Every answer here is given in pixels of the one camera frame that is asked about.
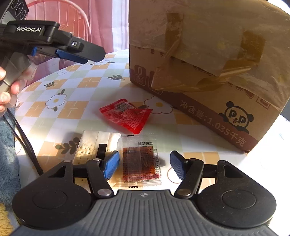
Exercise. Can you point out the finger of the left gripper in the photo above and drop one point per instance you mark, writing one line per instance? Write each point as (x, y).
(81, 51)

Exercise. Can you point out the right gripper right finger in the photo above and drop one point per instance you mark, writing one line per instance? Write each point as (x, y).
(191, 172)

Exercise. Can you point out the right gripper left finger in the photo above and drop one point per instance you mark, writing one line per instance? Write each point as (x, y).
(97, 172)

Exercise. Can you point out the silver cracker packet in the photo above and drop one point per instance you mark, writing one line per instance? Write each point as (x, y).
(95, 143)

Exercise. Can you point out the brown clear snack packet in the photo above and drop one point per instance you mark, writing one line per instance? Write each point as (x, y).
(139, 165)

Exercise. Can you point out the red snack packet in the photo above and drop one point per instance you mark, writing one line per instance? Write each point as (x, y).
(126, 115)

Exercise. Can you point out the person's left hand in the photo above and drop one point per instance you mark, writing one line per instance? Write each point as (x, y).
(9, 97)

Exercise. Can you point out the red floral curtain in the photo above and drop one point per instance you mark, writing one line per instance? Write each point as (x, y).
(102, 22)

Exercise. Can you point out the checkered floral tablecloth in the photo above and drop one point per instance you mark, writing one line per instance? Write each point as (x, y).
(55, 111)

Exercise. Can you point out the blue fuzzy sleeve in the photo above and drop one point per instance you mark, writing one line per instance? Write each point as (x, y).
(10, 182)

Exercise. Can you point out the brown cardboard box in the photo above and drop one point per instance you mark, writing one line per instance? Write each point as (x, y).
(223, 63)

